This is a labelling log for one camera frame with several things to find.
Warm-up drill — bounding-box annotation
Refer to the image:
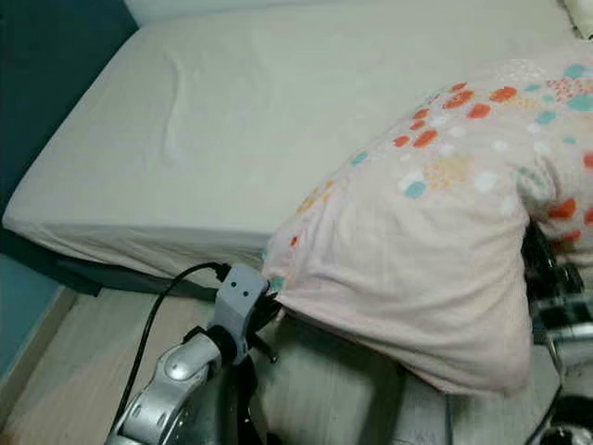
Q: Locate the pink pillow with coloured dots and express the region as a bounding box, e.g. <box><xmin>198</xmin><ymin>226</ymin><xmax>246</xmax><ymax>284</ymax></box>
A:
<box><xmin>259</xmin><ymin>42</ymin><xmax>593</xmax><ymax>398</ymax></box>

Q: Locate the grey robot leg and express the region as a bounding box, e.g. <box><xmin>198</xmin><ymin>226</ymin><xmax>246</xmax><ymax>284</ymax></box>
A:
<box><xmin>394</xmin><ymin>366</ymin><xmax>455</xmax><ymax>445</ymax></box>

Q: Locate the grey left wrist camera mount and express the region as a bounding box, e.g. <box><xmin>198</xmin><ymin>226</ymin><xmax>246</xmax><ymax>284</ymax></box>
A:
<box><xmin>208</xmin><ymin>262</ymin><xmax>271</xmax><ymax>339</ymax></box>

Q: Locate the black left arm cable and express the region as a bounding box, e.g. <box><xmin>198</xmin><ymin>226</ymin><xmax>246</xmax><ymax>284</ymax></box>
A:
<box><xmin>116</xmin><ymin>261</ymin><xmax>233</xmax><ymax>437</ymax></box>

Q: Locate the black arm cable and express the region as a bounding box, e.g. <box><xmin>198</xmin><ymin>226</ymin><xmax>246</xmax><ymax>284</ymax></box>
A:
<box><xmin>524</xmin><ymin>389</ymin><xmax>571</xmax><ymax>445</ymax></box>
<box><xmin>116</xmin><ymin>261</ymin><xmax>233</xmax><ymax>437</ymax></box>

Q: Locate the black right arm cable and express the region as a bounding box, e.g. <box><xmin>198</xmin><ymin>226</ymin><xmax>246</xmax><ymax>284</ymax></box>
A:
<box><xmin>524</xmin><ymin>389</ymin><xmax>571</xmax><ymax>445</ymax></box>

